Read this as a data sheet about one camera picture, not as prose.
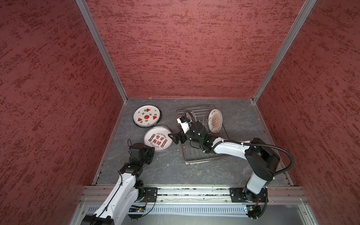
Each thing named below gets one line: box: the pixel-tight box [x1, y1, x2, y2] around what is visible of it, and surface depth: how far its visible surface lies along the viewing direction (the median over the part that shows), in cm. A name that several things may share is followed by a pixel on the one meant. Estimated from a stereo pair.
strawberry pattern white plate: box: [132, 105, 162, 128], surface depth 108 cm
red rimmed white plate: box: [143, 125, 173, 152], surface depth 93 cm
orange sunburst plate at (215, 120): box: [207, 107, 224, 134], surface depth 99 cm
